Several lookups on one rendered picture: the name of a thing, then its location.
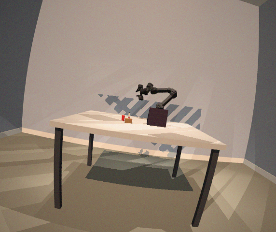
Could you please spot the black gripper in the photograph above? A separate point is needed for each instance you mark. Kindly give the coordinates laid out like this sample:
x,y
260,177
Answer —
x,y
140,88

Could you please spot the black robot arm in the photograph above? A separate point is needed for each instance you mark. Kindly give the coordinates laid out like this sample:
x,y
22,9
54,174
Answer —
x,y
171,91

